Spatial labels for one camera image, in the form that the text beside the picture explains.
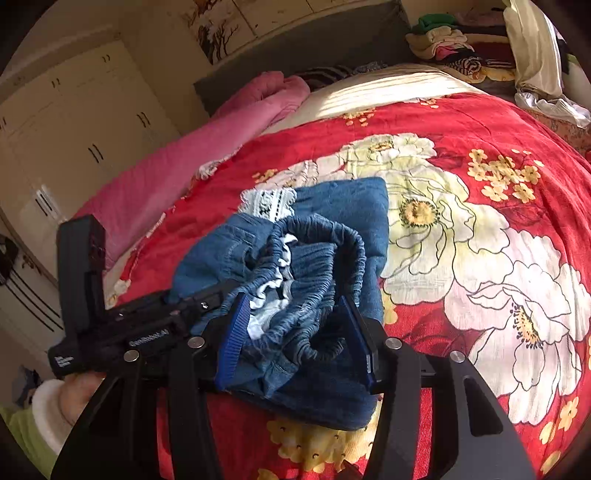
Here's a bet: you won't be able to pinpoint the blue denim pants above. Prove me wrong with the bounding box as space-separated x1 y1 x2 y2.
170 176 389 432

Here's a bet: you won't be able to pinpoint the white curtain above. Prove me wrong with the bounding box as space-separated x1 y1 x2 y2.
502 0 591 129

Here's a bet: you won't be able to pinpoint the cream wardrobe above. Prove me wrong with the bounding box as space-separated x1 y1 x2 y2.
0 39 184 278

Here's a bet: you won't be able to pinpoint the grey headboard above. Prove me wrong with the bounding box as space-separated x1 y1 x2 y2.
194 0 413 117

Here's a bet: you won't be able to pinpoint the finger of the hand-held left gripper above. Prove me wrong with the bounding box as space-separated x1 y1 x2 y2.
172 278 238 324

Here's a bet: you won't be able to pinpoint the wall poster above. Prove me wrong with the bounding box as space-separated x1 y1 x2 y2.
181 0 385 66

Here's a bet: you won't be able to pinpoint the pink quilt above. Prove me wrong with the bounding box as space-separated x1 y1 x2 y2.
69 71 311 274

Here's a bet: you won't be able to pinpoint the cream bed sheet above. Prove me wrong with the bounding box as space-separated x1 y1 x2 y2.
262 64 486 136

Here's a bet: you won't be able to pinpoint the red floral blanket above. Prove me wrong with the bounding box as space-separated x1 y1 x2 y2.
102 91 591 480

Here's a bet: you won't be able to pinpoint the person's left hand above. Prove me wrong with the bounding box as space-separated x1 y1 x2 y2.
59 371 108 426

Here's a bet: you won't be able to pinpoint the pile of folded clothes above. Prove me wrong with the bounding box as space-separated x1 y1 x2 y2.
405 8 519 75

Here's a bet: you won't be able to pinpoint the striped pillow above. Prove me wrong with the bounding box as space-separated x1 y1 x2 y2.
295 65 357 89

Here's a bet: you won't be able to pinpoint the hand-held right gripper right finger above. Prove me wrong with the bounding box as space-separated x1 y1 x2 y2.
339 295 539 480

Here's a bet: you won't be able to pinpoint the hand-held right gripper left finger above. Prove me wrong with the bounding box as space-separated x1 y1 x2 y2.
51 293 252 480

